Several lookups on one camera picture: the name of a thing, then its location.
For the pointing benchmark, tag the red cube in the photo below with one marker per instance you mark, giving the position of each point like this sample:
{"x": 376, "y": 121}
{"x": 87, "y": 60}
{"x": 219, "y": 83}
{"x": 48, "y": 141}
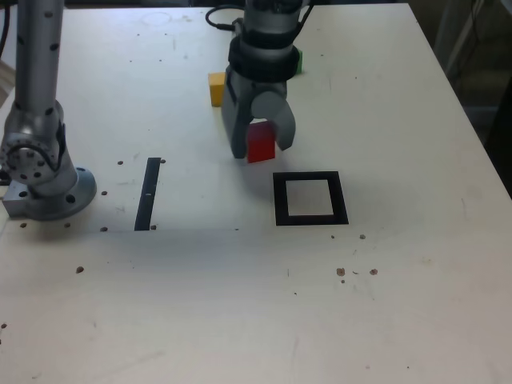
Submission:
{"x": 260, "y": 148}

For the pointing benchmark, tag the green cube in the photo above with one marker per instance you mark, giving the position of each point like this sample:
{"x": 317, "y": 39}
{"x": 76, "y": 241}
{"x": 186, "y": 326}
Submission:
{"x": 299, "y": 64}

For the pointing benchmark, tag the black tape strip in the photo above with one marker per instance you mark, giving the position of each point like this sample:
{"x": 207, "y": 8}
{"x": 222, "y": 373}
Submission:
{"x": 147, "y": 192}

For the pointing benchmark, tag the black tape square outline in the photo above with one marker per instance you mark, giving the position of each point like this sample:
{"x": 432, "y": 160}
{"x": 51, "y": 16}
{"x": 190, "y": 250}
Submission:
{"x": 306, "y": 175}

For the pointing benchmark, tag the yellow cube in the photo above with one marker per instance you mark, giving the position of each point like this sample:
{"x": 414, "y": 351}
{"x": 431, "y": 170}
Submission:
{"x": 216, "y": 90}

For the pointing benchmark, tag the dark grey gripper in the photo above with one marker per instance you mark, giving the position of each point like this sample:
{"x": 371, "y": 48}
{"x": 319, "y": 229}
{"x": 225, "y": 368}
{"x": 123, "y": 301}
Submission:
{"x": 260, "y": 86}

